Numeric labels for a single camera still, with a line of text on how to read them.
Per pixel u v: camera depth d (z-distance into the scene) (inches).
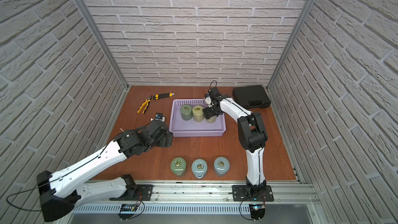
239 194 28.6
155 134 21.4
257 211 27.7
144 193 28.7
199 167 28.8
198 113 37.3
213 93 31.2
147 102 43.0
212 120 38.2
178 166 29.2
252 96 46.4
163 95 44.9
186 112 37.4
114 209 27.4
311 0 29.2
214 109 28.3
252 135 21.0
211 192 29.8
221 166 29.2
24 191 14.5
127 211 28.0
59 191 15.1
